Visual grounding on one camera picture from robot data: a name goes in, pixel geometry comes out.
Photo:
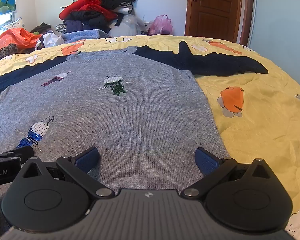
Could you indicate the window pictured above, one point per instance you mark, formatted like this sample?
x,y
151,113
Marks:
x,y
2,22

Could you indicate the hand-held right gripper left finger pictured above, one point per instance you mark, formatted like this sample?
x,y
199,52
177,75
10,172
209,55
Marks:
x,y
87,161

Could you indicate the white crumpled plastic bag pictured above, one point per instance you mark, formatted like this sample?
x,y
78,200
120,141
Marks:
x,y
51,40

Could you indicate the leopard print cloth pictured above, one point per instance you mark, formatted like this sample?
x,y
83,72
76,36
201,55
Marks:
x,y
7,50

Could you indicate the dark green cloth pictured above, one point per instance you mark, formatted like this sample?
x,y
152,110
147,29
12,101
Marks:
x,y
41,27

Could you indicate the pile of dark and red clothes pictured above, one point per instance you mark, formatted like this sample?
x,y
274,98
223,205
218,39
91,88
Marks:
x,y
90,5

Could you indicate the clear plastic bag bundle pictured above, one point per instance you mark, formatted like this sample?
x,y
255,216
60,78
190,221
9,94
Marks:
x,y
125,28

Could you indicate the floral pillow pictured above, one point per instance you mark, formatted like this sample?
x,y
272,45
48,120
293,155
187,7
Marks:
x,y
15,25

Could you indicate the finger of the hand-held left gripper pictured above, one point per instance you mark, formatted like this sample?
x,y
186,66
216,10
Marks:
x,y
20,152

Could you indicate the brown wooden door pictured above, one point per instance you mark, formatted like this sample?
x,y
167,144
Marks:
x,y
215,12

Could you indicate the light blue knit garment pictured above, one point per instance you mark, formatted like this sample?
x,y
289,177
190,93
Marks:
x,y
85,33

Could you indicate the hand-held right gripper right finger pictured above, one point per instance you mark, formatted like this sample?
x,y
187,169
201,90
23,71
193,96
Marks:
x,y
206,161

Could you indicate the pale sliding wardrobe door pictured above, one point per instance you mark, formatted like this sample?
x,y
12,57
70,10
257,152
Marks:
x,y
277,30

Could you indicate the orange plastic bag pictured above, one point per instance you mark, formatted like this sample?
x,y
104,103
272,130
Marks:
x,y
12,37

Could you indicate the pink plastic bag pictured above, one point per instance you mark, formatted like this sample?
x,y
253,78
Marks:
x,y
161,25

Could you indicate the grey sweater with navy sleeves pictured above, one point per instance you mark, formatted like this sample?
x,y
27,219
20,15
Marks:
x,y
120,110

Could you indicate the checked cloth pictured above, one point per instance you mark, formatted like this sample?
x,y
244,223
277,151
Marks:
x,y
61,28

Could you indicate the yellow carrot print quilt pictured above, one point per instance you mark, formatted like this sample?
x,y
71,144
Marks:
x,y
252,130

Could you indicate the brown wooden door frame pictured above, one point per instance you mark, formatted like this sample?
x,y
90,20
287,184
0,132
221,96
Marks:
x,y
247,10

